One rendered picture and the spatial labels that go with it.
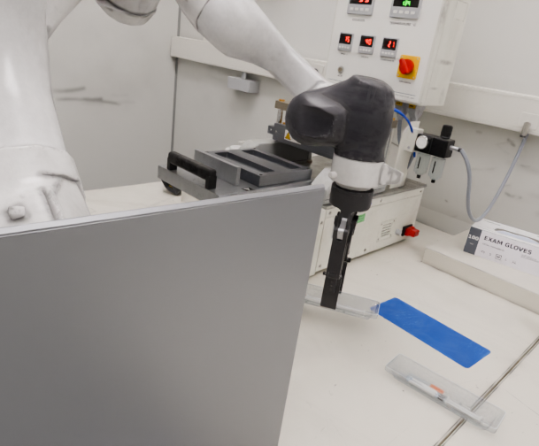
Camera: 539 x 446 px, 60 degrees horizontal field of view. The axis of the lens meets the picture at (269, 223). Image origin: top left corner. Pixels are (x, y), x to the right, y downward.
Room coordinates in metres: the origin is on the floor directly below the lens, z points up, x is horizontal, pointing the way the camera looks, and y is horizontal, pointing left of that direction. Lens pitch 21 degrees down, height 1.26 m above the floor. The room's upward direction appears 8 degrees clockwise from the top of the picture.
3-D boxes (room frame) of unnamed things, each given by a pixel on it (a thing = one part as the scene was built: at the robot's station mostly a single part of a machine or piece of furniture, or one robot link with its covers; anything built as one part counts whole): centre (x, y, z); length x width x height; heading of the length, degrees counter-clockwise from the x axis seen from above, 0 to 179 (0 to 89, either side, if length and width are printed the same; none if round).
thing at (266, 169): (1.06, 0.05, 0.98); 0.20 x 0.17 x 0.03; 47
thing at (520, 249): (1.16, -0.66, 0.83); 0.23 x 0.12 x 0.07; 56
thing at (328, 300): (0.77, -0.13, 0.84); 0.03 x 0.01 x 0.07; 75
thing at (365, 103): (0.81, -0.09, 1.16); 0.18 x 0.10 x 0.13; 69
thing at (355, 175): (0.81, -0.16, 1.06); 0.13 x 0.12 x 0.05; 75
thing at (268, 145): (1.29, 0.02, 0.97); 0.25 x 0.05 x 0.07; 137
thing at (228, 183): (1.02, 0.08, 0.97); 0.30 x 0.22 x 0.08; 137
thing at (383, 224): (1.23, -0.14, 0.84); 0.53 x 0.37 x 0.17; 137
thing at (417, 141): (1.19, -0.38, 1.05); 0.15 x 0.05 x 0.15; 47
